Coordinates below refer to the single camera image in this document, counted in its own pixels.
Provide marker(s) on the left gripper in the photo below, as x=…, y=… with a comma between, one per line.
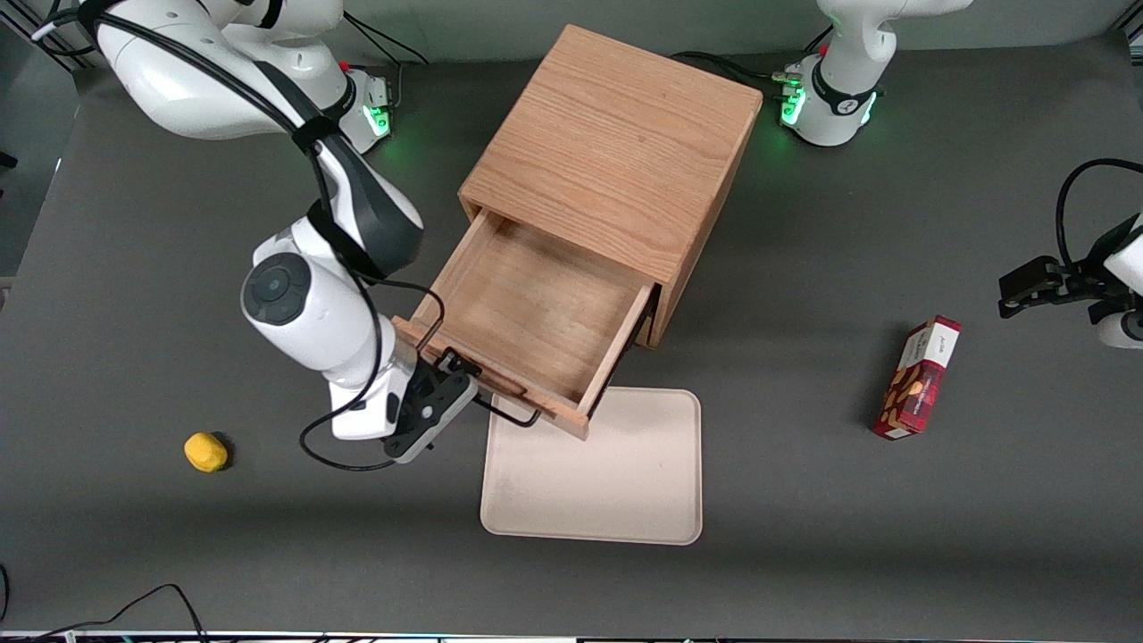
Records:
x=1091, y=269

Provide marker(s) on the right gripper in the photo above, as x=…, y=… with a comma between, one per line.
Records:
x=444, y=365

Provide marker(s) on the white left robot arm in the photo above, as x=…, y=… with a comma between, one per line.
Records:
x=844, y=54

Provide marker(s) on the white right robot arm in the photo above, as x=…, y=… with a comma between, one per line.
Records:
x=304, y=295

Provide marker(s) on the oak wooden drawer cabinet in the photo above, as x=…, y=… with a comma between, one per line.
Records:
x=625, y=143

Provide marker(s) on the red snack box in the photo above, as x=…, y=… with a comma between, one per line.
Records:
x=920, y=379

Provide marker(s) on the beige plastic tray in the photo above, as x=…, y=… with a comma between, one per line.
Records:
x=616, y=482

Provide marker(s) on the yellow lemon toy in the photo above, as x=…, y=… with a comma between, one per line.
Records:
x=205, y=452

